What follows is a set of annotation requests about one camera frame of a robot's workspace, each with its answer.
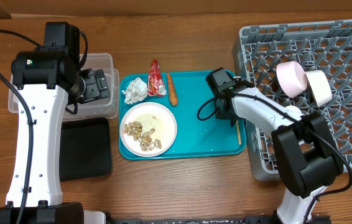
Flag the wooden chopstick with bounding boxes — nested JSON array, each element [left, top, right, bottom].
[[235, 120, 242, 145]]

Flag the red snack wrapper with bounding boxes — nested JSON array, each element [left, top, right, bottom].
[[147, 59, 167, 97]]

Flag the small white cup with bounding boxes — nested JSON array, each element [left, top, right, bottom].
[[285, 105, 301, 113]]

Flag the pink bowl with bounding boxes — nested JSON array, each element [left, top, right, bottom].
[[276, 61, 307, 98]]

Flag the white bowl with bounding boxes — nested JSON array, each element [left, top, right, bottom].
[[305, 70, 332, 107]]

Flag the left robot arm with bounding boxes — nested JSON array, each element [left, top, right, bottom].
[[0, 22, 111, 223]]

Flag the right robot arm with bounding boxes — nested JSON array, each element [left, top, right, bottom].
[[206, 68, 345, 223]]

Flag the grey dishwasher rack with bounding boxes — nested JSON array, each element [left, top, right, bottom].
[[233, 20, 352, 168]]

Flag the clear plastic bin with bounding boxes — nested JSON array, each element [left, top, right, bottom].
[[18, 53, 119, 122]]

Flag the teal serving tray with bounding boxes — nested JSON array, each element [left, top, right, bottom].
[[118, 70, 247, 161]]

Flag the crumpled white tissue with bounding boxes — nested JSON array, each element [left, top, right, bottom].
[[121, 77, 148, 105]]

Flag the orange carrot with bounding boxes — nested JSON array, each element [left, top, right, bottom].
[[167, 73, 178, 106]]

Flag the black tray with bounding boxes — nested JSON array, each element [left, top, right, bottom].
[[59, 118, 112, 182]]

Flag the peanut shells pile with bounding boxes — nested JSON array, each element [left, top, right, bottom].
[[123, 121, 162, 152]]

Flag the pink plate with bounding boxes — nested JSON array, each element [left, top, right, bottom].
[[119, 102, 177, 160]]

